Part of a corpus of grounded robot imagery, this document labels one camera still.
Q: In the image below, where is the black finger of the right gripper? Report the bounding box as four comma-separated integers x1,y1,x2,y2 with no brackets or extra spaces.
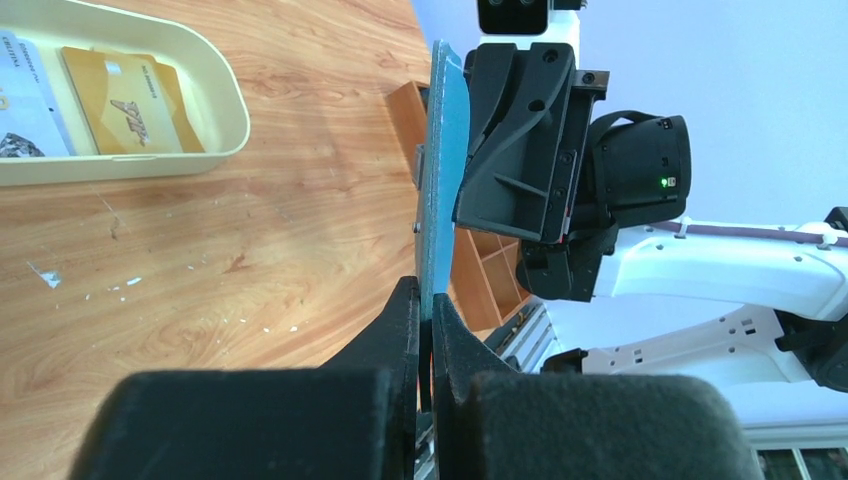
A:
454,43,610,244

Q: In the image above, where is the blue card holder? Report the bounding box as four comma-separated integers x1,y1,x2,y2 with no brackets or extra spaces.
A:
415,40,470,323

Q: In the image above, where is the beige oval tray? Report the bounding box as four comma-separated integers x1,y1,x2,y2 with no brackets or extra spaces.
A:
1,1,251,186

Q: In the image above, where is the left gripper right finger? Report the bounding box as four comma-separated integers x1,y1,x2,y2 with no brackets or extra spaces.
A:
432,294,762,479

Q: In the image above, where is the card in tray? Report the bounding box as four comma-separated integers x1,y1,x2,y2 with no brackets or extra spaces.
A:
1,30,75,158

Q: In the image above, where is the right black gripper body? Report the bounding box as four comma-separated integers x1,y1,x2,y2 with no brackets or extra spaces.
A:
515,110,692,302

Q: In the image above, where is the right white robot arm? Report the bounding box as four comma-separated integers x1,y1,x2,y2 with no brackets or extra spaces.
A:
453,42,847,393

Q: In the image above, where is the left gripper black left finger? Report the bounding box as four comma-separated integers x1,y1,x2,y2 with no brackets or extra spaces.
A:
70,276,420,479

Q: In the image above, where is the wooden compartment organizer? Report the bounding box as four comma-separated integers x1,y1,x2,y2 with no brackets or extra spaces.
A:
387,81,531,335

